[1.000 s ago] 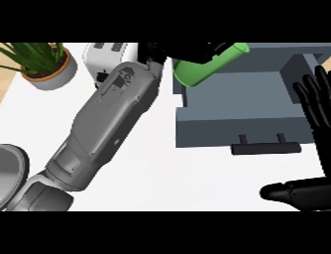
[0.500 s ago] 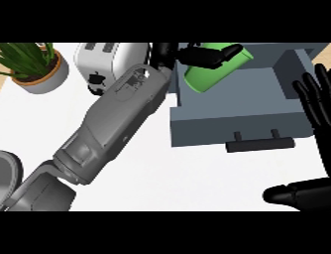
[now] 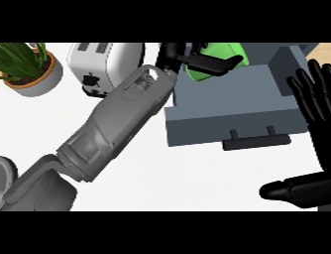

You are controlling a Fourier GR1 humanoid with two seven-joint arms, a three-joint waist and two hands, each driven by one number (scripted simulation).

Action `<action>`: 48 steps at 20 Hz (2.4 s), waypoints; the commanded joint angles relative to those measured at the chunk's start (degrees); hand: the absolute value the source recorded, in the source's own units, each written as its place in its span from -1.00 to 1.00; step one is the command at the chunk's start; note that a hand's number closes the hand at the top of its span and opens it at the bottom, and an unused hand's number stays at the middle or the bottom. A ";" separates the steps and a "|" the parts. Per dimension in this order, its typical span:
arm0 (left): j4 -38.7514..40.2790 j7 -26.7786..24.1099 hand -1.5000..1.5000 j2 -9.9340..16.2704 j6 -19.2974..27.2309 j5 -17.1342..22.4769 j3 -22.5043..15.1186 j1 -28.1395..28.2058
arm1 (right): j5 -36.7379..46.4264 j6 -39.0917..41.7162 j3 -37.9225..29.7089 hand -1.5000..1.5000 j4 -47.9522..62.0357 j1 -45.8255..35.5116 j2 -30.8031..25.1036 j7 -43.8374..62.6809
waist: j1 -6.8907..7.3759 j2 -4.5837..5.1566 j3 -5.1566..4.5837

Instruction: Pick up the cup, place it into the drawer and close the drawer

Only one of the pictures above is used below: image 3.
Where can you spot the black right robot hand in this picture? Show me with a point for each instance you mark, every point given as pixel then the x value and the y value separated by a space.
pixel 330 139

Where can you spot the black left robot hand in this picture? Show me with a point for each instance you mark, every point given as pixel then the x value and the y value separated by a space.
pixel 207 63

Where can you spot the green cup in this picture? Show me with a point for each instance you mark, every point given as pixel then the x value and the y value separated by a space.
pixel 225 50

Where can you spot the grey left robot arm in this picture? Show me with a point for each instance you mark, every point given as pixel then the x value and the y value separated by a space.
pixel 117 112

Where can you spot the grey-blue open drawer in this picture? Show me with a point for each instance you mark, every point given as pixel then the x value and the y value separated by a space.
pixel 222 92

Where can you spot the grey-blue drawer front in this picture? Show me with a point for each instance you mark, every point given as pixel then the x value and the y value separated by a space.
pixel 207 127

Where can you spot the grey-blue cabinet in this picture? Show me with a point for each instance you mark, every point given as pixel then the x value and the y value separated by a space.
pixel 281 63

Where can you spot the white toaster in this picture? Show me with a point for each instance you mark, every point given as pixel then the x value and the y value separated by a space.
pixel 106 63

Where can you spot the white pot with orange rim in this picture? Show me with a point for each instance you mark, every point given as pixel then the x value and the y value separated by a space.
pixel 39 82

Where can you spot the green leafy plant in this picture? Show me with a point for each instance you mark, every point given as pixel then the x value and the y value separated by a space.
pixel 12 59

